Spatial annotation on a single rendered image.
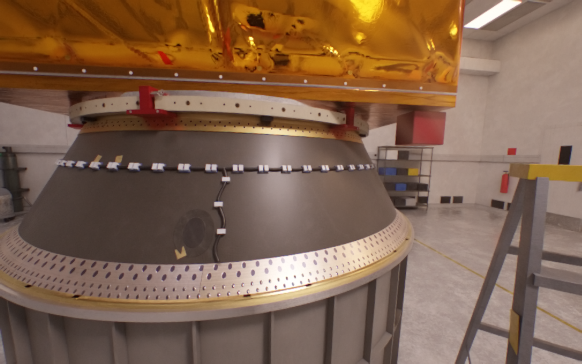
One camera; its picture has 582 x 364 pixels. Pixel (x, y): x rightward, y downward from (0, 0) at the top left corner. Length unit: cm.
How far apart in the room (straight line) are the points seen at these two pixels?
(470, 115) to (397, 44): 825
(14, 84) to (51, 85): 12
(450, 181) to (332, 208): 804
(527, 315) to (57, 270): 129
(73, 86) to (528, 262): 154
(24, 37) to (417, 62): 133
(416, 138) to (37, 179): 862
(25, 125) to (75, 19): 780
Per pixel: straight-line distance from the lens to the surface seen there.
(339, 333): 88
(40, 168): 864
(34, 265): 97
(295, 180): 74
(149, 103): 85
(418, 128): 108
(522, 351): 97
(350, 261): 76
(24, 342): 113
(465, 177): 913
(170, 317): 65
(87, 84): 108
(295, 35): 92
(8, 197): 772
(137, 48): 97
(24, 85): 121
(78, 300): 78
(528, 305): 94
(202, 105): 79
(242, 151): 74
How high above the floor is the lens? 153
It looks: 7 degrees down
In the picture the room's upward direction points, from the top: 1 degrees clockwise
